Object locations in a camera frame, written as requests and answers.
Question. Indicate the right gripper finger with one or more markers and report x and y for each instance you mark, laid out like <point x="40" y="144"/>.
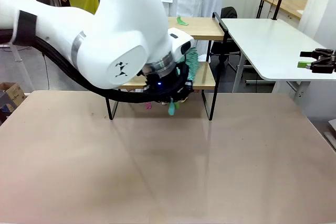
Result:
<point x="323" y="66"/>
<point x="324" y="53"/>

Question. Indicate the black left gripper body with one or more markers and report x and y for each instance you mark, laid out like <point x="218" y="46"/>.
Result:
<point x="164" y="82"/>

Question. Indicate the teal chenille duster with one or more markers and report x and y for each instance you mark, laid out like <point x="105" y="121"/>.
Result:
<point x="193" y="64"/>

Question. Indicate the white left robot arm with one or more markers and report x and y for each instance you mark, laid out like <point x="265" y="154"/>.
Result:
<point x="118" y="37"/>

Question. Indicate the pink paper scrap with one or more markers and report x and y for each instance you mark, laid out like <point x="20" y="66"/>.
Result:
<point x="148" y="106"/>

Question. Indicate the white table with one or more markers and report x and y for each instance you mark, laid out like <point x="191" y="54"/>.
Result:
<point x="267" y="40"/>

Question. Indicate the wooden background table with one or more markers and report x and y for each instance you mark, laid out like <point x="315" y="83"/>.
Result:
<point x="288" y="5"/>

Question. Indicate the green paper scrap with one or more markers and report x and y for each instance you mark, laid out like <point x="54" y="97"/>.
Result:
<point x="182" y="21"/>

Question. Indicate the black office chair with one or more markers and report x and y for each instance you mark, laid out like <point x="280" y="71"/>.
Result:
<point x="229" y="11"/>

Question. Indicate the cardboard box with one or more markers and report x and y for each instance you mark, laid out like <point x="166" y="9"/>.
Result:
<point x="13" y="91"/>

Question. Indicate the two-tier wooden shelf black frame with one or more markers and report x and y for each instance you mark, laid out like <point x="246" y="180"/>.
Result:
<point x="204" y="28"/>

